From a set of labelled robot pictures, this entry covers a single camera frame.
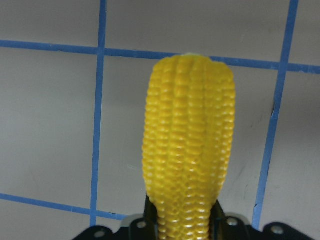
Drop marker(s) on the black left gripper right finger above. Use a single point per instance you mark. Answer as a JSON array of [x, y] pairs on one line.
[[217, 213]]

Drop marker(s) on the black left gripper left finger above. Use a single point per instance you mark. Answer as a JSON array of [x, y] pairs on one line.
[[150, 211]]

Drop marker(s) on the yellow corn cob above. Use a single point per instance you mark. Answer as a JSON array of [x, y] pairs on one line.
[[187, 142]]

